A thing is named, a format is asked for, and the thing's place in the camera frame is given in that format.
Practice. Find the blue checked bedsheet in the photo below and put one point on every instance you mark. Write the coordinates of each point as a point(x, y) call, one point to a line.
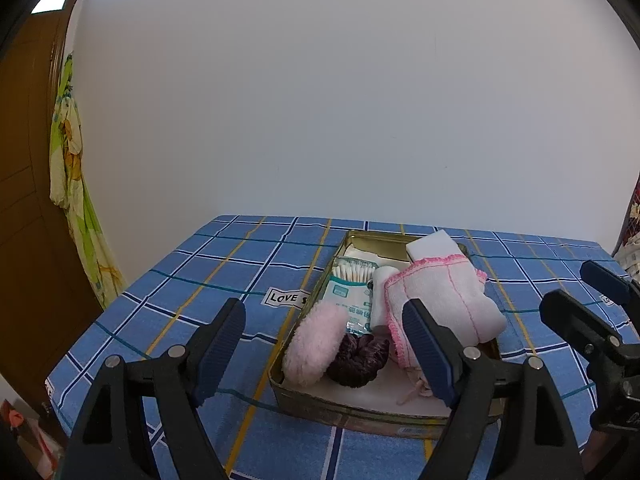
point(200, 270)

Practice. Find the green floral cloth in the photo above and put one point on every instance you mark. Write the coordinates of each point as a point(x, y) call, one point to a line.
point(75, 185)

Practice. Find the dark purple scrunchie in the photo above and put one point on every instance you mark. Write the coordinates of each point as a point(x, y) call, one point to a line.
point(357, 360)

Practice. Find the red white plastic bag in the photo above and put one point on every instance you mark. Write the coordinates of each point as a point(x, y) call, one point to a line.
point(25, 425)

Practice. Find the white towel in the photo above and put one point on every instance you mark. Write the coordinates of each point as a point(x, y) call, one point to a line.
point(382, 295)

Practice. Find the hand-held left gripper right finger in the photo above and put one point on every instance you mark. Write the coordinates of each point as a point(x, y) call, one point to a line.
point(430, 355)

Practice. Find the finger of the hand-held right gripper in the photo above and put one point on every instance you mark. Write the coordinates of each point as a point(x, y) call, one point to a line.
point(610, 280)
point(575, 322)

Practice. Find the white cloth with pink trim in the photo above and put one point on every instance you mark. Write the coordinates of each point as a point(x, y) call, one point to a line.
point(445, 295)

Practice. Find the person's right forearm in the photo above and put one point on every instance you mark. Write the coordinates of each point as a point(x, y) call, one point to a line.
point(597, 452)

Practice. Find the plaid hanging clothes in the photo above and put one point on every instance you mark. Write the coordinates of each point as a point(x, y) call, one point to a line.
point(634, 210)

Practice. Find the wooden door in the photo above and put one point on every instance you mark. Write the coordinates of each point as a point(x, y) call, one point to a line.
point(30, 210)

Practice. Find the white paper liner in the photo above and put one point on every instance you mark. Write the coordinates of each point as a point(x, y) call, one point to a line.
point(370, 397)

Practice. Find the white sponge block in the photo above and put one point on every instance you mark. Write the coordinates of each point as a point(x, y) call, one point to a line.
point(430, 247)

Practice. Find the pink fluffy puff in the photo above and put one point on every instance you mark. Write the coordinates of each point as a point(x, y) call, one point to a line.
point(315, 345)

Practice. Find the cotton swab packet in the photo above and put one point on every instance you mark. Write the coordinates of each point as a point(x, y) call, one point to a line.
point(350, 295)

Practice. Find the gold tin box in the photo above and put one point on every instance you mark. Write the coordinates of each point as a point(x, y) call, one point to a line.
point(350, 412)

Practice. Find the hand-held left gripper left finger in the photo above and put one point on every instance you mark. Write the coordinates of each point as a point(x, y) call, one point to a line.
point(220, 355)

